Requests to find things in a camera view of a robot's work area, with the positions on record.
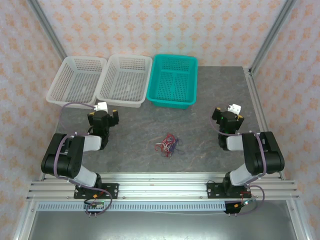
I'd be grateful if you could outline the thin blue cable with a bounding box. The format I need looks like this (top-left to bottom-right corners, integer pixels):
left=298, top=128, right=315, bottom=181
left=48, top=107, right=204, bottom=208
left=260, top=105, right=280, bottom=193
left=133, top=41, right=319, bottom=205
left=161, top=136, right=183, bottom=159
left=161, top=134, right=185, bottom=157

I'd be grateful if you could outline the thin red cable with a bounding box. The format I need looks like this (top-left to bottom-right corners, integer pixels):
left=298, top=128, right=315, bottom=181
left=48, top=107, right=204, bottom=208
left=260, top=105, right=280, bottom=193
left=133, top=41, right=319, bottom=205
left=154, top=133, right=180, bottom=153

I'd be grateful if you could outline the white perforated plastic basket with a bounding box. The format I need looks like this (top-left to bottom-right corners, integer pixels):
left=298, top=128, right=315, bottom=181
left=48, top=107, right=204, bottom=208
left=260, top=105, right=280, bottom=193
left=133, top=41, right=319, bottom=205
left=96, top=54, right=153, bottom=109
left=45, top=55, right=108, bottom=110

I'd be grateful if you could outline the teal perforated plastic basket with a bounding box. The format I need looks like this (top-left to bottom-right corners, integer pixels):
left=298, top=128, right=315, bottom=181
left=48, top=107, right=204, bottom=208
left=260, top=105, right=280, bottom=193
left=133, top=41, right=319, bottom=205
left=146, top=54, right=199, bottom=110

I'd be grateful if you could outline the small green circuit board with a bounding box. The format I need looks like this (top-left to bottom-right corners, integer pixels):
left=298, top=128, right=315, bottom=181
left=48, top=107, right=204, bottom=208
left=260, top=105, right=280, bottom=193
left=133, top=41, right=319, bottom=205
left=84, top=201, right=106, bottom=210

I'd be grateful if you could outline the grey metal shelf plate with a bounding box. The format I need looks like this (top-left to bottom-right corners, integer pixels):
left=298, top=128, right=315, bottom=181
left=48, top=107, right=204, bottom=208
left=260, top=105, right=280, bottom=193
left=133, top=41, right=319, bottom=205
left=27, top=211, right=301, bottom=240

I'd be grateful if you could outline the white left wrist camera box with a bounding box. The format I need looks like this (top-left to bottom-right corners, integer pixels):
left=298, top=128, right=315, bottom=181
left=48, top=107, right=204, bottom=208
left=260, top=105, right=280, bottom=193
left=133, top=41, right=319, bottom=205
left=96, top=101, right=109, bottom=114

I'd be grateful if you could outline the aluminium table side rail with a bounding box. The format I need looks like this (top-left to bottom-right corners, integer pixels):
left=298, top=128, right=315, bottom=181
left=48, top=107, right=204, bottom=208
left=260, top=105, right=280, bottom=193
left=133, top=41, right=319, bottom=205
left=243, top=66, right=286, bottom=181

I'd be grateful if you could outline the purple right arm harness cable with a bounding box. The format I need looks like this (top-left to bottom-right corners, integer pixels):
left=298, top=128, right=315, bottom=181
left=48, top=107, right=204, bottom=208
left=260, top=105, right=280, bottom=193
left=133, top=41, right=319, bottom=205
left=209, top=104, right=266, bottom=216

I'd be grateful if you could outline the purple arm harness cable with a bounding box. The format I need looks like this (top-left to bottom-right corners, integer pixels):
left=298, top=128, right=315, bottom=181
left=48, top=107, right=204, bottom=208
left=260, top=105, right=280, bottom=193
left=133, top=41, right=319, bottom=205
left=53, top=101, right=113, bottom=216
left=209, top=104, right=266, bottom=216

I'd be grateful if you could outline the purple left arm harness cable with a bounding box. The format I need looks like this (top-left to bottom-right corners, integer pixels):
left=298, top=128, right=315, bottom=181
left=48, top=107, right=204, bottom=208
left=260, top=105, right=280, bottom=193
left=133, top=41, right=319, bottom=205
left=53, top=101, right=113, bottom=216

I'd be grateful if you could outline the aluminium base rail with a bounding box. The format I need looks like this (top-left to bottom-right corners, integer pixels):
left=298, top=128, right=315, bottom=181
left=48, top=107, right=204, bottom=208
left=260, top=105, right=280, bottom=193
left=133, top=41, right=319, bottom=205
left=26, top=172, right=300, bottom=201

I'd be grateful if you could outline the small circuit board with wires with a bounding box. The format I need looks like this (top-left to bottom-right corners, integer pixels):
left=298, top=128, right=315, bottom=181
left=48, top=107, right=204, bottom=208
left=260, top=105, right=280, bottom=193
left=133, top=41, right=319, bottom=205
left=226, top=199, right=254, bottom=216

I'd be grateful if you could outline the aluminium frame post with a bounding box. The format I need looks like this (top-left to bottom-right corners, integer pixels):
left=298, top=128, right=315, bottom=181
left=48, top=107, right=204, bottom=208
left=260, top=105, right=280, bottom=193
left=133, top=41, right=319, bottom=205
left=27, top=0, right=68, bottom=60
left=249, top=0, right=298, bottom=74

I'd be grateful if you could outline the white slotted cable duct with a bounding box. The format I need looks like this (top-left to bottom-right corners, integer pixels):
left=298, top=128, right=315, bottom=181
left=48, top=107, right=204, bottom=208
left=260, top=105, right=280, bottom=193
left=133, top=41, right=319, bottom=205
left=36, top=202, right=227, bottom=212

